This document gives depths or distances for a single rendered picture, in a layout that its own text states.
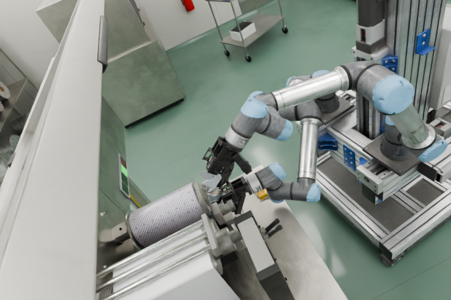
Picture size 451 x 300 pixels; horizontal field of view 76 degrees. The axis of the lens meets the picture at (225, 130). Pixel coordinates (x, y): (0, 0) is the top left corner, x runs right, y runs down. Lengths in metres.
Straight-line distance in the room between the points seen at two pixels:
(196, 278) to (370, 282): 1.57
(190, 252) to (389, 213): 1.60
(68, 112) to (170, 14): 5.22
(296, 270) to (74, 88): 1.11
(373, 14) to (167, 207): 1.11
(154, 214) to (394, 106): 0.86
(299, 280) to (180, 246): 0.60
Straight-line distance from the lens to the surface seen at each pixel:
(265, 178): 1.17
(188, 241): 0.73
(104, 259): 1.02
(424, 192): 2.26
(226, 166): 0.94
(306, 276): 1.23
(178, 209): 1.01
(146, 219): 1.04
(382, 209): 2.15
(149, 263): 0.76
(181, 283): 0.73
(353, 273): 2.19
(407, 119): 1.20
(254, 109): 0.86
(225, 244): 0.81
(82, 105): 0.20
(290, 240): 1.29
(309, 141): 1.28
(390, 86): 1.04
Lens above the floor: 2.05
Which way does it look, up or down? 40 degrees down
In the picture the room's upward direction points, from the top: 24 degrees counter-clockwise
